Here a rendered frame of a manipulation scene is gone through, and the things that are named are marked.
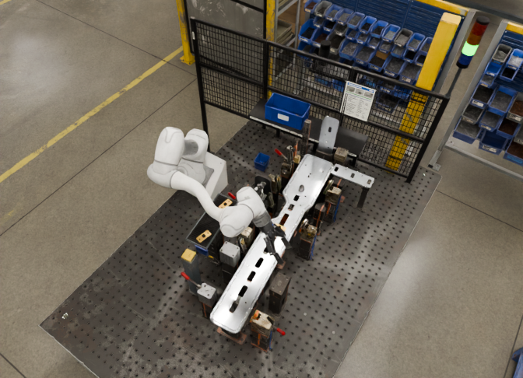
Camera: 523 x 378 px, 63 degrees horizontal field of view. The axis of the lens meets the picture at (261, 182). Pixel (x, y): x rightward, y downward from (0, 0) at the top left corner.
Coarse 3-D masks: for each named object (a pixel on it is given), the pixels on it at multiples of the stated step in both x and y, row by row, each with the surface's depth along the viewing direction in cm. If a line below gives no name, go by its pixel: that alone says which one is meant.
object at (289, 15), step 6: (300, 0) 533; (306, 0) 489; (294, 6) 538; (300, 6) 539; (288, 12) 528; (294, 12) 529; (300, 12) 529; (282, 18) 520; (288, 18) 521; (294, 18) 521; (300, 18) 502; (294, 24) 514; (300, 24) 509; (294, 30) 520
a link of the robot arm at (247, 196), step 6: (240, 192) 210; (246, 192) 210; (252, 192) 211; (240, 198) 210; (246, 198) 209; (252, 198) 209; (258, 198) 212; (240, 204) 208; (246, 204) 207; (252, 204) 208; (258, 204) 211; (252, 210) 207; (258, 210) 211; (264, 210) 214
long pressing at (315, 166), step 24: (312, 168) 299; (288, 192) 286; (312, 192) 286; (264, 240) 262; (288, 240) 263; (240, 264) 251; (264, 264) 252; (240, 288) 243; (216, 312) 234; (240, 312) 234
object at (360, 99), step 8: (344, 88) 295; (352, 88) 292; (360, 88) 289; (368, 88) 286; (344, 96) 301; (352, 96) 298; (360, 96) 294; (368, 96) 291; (344, 104) 306; (352, 104) 302; (360, 104) 299; (368, 104) 296; (344, 112) 311; (352, 112) 307; (360, 112) 304; (368, 112) 301; (360, 120) 309; (368, 120) 305
